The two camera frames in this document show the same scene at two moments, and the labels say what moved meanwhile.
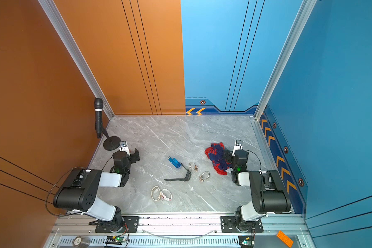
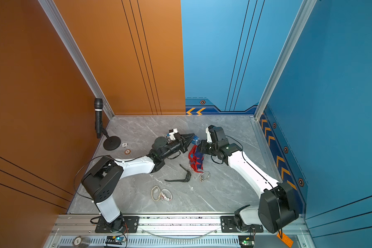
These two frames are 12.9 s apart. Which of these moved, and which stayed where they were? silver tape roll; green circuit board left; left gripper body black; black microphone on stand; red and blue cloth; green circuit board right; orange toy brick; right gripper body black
Moved: left gripper body black; right gripper body black; red and blue cloth
Stayed: black microphone on stand; silver tape roll; green circuit board right; orange toy brick; green circuit board left
